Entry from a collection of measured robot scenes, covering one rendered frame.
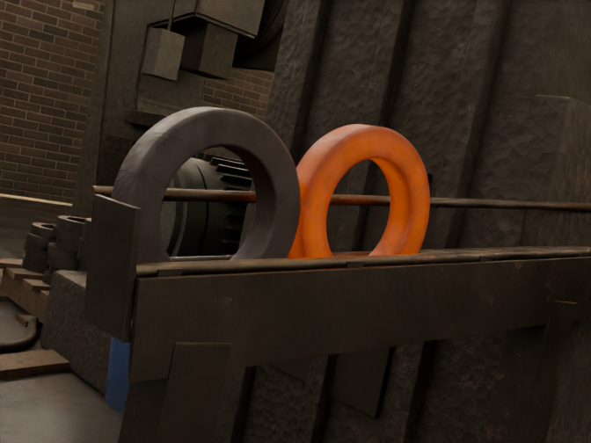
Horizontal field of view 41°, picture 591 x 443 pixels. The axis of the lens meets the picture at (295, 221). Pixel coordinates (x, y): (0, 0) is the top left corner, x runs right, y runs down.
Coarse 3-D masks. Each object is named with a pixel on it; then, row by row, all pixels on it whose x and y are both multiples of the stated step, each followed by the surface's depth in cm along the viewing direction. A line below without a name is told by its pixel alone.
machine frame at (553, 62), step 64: (320, 0) 152; (384, 0) 143; (448, 0) 132; (512, 0) 122; (576, 0) 119; (320, 64) 154; (384, 64) 137; (448, 64) 130; (512, 64) 121; (576, 64) 122; (320, 128) 152; (448, 128) 129; (512, 128) 119; (576, 128) 115; (384, 192) 136; (448, 192) 123; (512, 192) 118; (576, 192) 118; (576, 320) 125; (256, 384) 158; (320, 384) 140; (384, 384) 132; (448, 384) 123; (576, 384) 128
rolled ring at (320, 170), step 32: (352, 128) 78; (384, 128) 80; (320, 160) 75; (352, 160) 77; (384, 160) 81; (416, 160) 83; (320, 192) 76; (416, 192) 84; (320, 224) 76; (416, 224) 85; (288, 256) 78; (320, 256) 77
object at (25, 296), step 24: (72, 216) 282; (48, 240) 285; (72, 240) 268; (0, 264) 292; (24, 264) 290; (48, 264) 270; (72, 264) 267; (0, 288) 301; (24, 288) 283; (48, 288) 267
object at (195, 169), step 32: (192, 160) 213; (224, 160) 221; (160, 224) 206; (192, 224) 203; (224, 224) 210; (192, 256) 206; (64, 288) 234; (64, 320) 232; (64, 352) 229; (96, 352) 215; (96, 384) 213
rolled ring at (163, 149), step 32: (160, 128) 65; (192, 128) 65; (224, 128) 68; (256, 128) 70; (128, 160) 65; (160, 160) 64; (256, 160) 71; (288, 160) 73; (128, 192) 63; (160, 192) 65; (256, 192) 74; (288, 192) 73; (256, 224) 75; (288, 224) 74; (160, 256) 66; (256, 256) 73
